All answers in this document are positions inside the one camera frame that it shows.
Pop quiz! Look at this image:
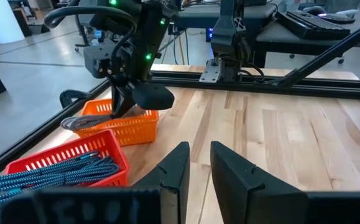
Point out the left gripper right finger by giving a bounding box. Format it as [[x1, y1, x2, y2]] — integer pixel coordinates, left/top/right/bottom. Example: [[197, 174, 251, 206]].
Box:
[[210, 141, 310, 224]]

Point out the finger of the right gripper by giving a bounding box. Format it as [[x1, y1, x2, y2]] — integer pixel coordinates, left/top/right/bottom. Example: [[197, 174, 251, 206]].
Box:
[[110, 83, 137, 119], [132, 83, 175, 111]]

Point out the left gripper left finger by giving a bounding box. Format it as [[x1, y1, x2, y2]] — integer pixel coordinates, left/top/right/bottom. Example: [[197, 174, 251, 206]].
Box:
[[132, 141, 190, 224]]

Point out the black white braided USB cable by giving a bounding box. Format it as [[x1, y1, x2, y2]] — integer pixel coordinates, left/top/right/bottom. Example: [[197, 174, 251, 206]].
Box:
[[60, 105, 148, 131]]

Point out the blue braided USB cable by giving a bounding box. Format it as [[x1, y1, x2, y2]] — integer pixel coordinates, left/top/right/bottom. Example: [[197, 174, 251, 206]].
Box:
[[24, 151, 121, 183], [0, 164, 112, 224]]

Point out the orange plastic basket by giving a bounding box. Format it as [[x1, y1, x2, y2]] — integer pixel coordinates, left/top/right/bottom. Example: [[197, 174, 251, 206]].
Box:
[[73, 98, 160, 147]]

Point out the red plastic basket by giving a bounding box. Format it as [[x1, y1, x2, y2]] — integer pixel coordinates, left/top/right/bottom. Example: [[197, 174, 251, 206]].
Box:
[[4, 129, 130, 188]]

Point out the white pillar kiosk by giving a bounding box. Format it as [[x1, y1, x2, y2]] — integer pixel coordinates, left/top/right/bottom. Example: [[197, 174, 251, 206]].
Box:
[[0, 0, 25, 45]]

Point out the black desk with keyboard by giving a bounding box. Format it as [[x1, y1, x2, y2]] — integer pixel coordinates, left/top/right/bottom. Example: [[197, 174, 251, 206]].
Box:
[[255, 17, 360, 68]]

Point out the black computer keyboard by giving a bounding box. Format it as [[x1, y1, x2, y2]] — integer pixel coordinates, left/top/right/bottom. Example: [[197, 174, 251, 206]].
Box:
[[275, 11, 352, 40]]

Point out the black frame foot bracket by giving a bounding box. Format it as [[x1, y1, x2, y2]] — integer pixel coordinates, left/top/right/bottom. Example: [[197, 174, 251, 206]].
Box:
[[59, 89, 90, 110]]

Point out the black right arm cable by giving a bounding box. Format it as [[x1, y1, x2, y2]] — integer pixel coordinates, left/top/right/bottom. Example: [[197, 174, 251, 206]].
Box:
[[44, 5, 138, 68]]

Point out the black aluminium table frame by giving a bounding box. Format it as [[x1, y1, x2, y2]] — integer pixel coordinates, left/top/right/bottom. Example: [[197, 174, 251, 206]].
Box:
[[0, 70, 360, 180]]

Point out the black diagonal frame strut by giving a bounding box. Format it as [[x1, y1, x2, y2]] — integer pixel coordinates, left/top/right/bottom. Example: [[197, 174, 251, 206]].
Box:
[[269, 15, 360, 88]]

